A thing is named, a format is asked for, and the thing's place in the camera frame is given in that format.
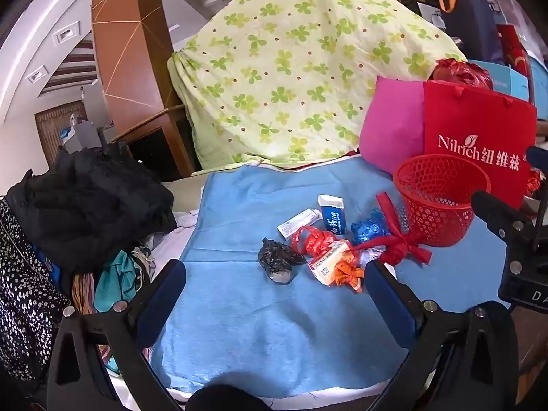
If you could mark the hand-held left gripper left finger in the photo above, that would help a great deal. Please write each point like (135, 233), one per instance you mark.
(165, 293)

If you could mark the red and white carton pack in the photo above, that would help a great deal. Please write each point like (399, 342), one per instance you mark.
(325, 264)

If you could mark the blue foil wrapper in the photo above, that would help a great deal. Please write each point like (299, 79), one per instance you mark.
(368, 229)

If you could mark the orange ribbon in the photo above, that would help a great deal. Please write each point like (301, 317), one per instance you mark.
(347, 275)

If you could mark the brown wooden column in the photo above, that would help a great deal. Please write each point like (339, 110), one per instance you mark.
(124, 51)

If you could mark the striped cloth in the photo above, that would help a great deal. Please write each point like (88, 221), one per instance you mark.
(83, 293)

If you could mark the pink pillow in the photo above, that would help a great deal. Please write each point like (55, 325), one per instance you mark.
(394, 128)

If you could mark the black white dotted cloth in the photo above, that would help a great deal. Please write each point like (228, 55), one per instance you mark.
(25, 299)

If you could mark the wooden door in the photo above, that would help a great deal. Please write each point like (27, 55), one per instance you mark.
(51, 126)

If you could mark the beige cushion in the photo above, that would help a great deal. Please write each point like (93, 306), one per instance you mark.
(184, 195)

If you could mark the green clover print blanket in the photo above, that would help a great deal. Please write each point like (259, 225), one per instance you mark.
(278, 72)

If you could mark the blue and white box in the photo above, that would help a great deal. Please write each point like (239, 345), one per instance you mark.
(334, 220)

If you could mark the red foil wrapper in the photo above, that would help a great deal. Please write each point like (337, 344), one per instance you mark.
(312, 242)

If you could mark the red fabric bag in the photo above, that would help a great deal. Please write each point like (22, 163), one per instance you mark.
(471, 115)

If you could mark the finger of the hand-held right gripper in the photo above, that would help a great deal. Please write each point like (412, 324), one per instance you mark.
(537, 157)
(498, 216)

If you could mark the teal cloth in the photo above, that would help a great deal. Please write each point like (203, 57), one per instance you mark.
(115, 282)

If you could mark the dark blue bag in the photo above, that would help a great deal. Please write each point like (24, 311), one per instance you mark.
(471, 21)

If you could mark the black wrapper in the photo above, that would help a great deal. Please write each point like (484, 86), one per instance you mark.
(278, 261)

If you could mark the blue towel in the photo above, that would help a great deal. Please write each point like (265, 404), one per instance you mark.
(257, 329)

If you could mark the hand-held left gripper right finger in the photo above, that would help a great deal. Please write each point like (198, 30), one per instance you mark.
(387, 304)

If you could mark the red ribbon bow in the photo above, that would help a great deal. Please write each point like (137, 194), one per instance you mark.
(398, 250)

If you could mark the wooden handrail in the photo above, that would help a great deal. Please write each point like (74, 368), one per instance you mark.
(145, 117)

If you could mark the dark patterned cloth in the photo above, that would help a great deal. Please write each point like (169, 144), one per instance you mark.
(142, 263)

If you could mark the grey box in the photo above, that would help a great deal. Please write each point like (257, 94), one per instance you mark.
(83, 137)

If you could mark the white sheet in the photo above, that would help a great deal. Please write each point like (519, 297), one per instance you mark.
(171, 244)

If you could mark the light blue box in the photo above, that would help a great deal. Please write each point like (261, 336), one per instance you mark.
(507, 79)

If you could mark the red mesh basket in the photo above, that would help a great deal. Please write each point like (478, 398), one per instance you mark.
(432, 222)

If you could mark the small white tube box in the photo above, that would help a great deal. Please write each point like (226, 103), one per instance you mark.
(297, 223)

